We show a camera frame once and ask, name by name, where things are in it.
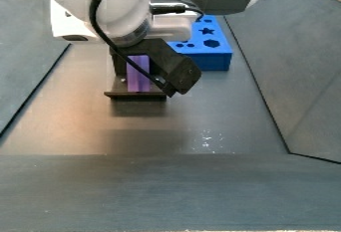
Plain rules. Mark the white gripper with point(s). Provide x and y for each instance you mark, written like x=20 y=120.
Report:
x=171 y=27

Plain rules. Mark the purple star-shaped bar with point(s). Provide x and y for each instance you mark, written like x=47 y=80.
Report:
x=139 y=83

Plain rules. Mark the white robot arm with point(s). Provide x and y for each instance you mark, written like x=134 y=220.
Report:
x=128 y=22

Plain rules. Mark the blue foam shape board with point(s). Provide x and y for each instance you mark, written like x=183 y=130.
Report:
x=206 y=47

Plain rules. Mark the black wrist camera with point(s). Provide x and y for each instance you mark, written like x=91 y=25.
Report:
x=173 y=71

